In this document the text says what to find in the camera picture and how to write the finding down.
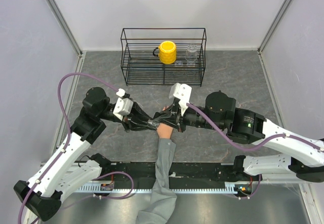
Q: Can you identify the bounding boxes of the small clear glass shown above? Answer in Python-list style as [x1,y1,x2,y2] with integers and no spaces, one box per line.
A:
[174,61,183,67]

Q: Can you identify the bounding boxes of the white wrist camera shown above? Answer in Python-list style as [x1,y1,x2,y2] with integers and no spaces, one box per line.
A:
[169,83,192,110]
[113,98,134,117]

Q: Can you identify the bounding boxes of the yellow mug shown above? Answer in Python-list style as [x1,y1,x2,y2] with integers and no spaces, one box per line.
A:
[152,41,177,64]

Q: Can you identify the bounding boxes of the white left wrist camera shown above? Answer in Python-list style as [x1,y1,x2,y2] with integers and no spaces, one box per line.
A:
[113,98,134,117]

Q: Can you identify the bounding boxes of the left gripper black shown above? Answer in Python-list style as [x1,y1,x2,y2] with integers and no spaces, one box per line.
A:
[99,101,158,132]

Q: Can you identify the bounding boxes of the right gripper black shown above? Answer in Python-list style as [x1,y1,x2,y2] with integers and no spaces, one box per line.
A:
[155,100,225,132]

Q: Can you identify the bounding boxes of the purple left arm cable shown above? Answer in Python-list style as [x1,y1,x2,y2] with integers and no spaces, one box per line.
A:
[19,72,126,224]

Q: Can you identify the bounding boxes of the black wire dish rack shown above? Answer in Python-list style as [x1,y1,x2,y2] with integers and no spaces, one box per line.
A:
[120,27,207,86]

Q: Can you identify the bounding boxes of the white slotted cable duct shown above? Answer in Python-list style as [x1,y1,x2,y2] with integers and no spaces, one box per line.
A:
[75,182,252,195]

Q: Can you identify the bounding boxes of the grey sleeved forearm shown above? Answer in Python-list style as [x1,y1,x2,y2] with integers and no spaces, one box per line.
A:
[136,139,177,224]

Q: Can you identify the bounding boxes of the glitter nail polish bottle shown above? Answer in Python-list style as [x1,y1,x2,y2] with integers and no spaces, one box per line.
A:
[147,120,160,130]

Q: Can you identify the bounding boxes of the person's left hand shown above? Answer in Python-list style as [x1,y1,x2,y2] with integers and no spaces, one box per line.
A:
[156,123,173,139]

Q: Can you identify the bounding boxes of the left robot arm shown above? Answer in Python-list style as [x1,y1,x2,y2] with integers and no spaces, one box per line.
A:
[14,87,158,221]

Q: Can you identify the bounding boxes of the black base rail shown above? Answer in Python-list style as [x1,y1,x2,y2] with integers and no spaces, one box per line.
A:
[75,161,264,192]

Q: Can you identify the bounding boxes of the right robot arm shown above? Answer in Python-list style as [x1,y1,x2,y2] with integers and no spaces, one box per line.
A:
[153,91,323,182]

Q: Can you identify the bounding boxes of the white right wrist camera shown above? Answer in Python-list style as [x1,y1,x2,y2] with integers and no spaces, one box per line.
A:
[169,83,192,110]

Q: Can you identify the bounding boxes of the clear upturned glass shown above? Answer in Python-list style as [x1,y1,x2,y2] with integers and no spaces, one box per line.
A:
[185,44,197,66]

